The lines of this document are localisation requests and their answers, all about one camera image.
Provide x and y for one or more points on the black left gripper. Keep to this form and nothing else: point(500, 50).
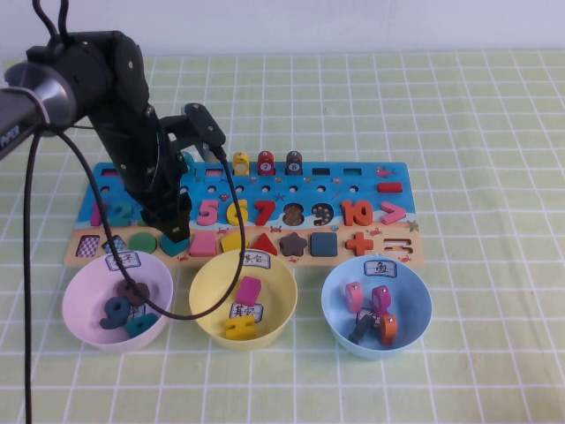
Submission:
point(161, 194)

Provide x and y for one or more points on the orange wooden plus sign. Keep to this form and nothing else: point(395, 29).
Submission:
point(359, 244)

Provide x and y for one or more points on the blue wooden puzzle board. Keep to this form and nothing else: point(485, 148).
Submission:
point(335, 194)

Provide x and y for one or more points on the yellow wooden pentagon piece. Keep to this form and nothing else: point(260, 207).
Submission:
point(230, 246)

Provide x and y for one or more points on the yellow wooden equals sign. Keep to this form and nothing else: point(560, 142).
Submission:
point(240, 333)

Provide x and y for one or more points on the green checked tablecloth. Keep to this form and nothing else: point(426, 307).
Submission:
point(485, 132)

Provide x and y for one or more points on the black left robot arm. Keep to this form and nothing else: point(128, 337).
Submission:
point(110, 88)

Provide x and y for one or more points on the teal wooden fish piece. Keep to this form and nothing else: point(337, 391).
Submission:
point(190, 161)

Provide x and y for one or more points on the pink wooden number one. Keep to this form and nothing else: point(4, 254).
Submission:
point(95, 216)

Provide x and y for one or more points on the dark blue wooden number nine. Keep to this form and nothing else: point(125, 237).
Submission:
point(110, 320)

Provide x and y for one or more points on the orange wooden number ten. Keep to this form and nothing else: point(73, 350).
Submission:
point(347, 214)

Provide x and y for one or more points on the white handwritten paper label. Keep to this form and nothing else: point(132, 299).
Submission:
point(258, 259)
point(365, 314)
point(380, 268)
point(137, 310)
point(130, 262)
point(246, 310)

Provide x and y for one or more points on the yellow wooden fish piece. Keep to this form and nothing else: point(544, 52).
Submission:
point(240, 165)

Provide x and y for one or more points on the light blue plastic bowl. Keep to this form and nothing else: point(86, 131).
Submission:
point(410, 309)

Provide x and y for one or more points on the red wooden fish piece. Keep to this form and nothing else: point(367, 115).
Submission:
point(265, 164)

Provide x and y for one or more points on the green wooden circle piece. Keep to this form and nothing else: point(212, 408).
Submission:
point(143, 245)

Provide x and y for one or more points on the pink wooden fish piece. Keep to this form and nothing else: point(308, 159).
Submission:
point(353, 298)

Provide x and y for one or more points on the blue wooden number two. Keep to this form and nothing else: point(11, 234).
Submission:
point(119, 221)

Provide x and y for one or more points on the pink wooden greater-than sign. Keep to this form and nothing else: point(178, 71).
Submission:
point(399, 213)

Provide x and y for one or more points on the teal wooden heart piece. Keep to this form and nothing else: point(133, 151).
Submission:
point(173, 249)

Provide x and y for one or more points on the brown wooden number eight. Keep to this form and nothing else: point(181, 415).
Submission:
point(140, 291)

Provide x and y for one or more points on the dark blue wooden square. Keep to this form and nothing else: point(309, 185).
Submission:
point(324, 244)

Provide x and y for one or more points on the red wooden number seven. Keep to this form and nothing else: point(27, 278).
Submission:
point(265, 205)

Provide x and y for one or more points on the yellow wooden number six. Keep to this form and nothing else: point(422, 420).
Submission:
point(230, 214)

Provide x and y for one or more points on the red wooden minus sign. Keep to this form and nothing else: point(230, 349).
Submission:
point(389, 187)

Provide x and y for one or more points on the red wooden triangle piece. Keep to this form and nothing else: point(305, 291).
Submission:
point(264, 247)

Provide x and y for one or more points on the brown wooden star piece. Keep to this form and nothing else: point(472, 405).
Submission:
point(293, 245)

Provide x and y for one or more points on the yellow plastic bowl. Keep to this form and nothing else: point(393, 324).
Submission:
point(207, 300)

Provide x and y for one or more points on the teal wooden number four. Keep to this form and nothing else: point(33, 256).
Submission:
point(143, 324)

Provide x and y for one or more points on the magenta wooden fish piece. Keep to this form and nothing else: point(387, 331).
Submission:
point(380, 300)

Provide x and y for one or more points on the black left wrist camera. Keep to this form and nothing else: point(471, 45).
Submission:
point(205, 126)

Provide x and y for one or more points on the magenta wooden rectangle piece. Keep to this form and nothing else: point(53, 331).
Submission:
point(248, 290)

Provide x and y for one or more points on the pink wooden number five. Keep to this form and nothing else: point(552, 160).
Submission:
point(213, 216)

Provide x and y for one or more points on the pink wooden trapezoid piece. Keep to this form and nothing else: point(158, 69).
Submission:
point(203, 246)

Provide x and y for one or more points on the pink plastic bowl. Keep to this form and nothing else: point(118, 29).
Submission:
point(84, 309)

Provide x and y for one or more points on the orange wooden fish piece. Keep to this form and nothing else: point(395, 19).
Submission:
point(388, 331)

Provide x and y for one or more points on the brown wooden fish piece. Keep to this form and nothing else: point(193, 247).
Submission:
point(294, 164)

